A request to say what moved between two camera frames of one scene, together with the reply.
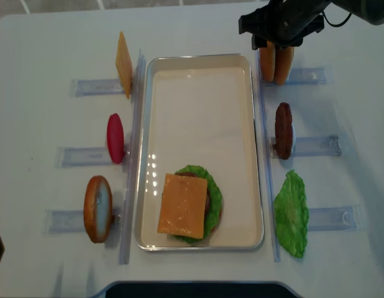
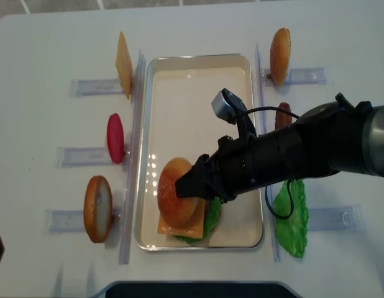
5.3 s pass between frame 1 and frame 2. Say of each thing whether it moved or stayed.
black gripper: moved
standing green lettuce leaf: stayed
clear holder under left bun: stayed
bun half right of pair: stayed
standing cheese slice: stayed
